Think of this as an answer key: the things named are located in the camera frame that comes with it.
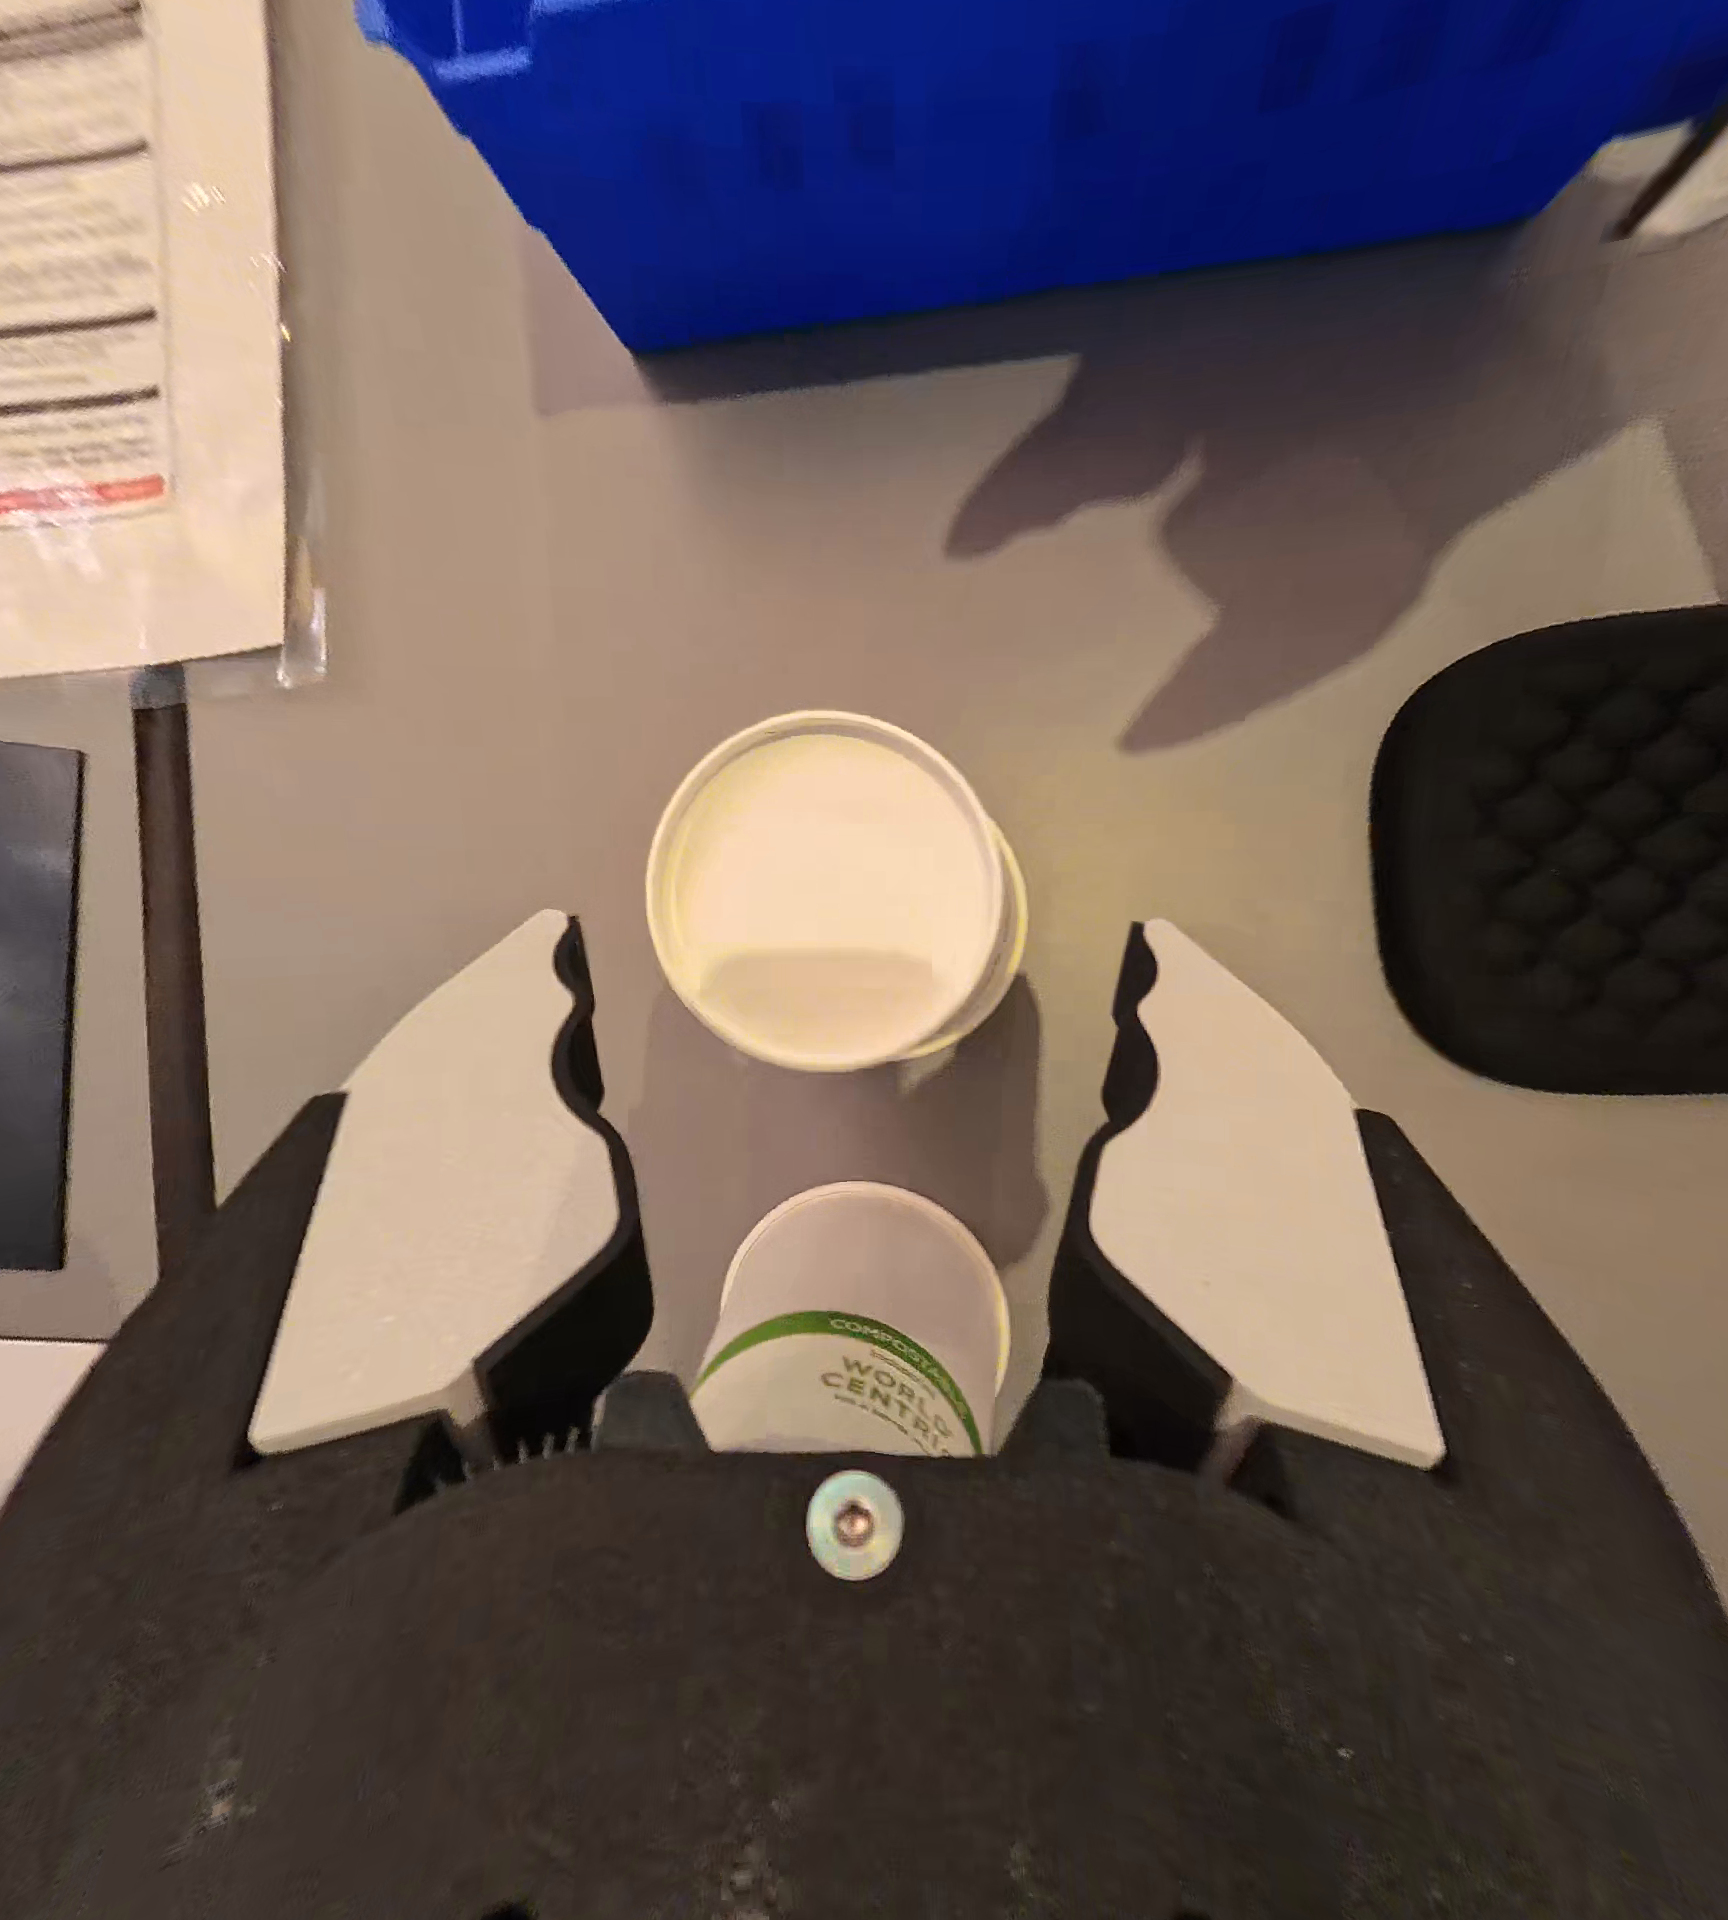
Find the white paper cup green band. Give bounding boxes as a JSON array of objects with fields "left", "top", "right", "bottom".
[{"left": 686, "top": 1180, "right": 1015, "bottom": 1458}]

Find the white paper cup stack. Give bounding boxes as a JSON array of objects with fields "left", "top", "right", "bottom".
[{"left": 647, "top": 708, "right": 1028, "bottom": 1073}]

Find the laminated paper sheet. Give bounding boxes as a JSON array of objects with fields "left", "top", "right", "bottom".
[{"left": 0, "top": 0, "right": 331, "bottom": 692}]

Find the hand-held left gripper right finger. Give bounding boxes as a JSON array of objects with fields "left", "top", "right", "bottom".
[{"left": 1049, "top": 917, "right": 1449, "bottom": 1470}]

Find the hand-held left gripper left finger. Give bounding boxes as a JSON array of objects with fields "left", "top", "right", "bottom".
[{"left": 249, "top": 905, "right": 655, "bottom": 1463}]

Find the black textured cushion pad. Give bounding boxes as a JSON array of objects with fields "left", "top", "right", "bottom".
[{"left": 1369, "top": 594, "right": 1728, "bottom": 1093}]

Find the blue plastic bin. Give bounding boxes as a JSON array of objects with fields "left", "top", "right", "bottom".
[{"left": 354, "top": 0, "right": 1728, "bottom": 358}]

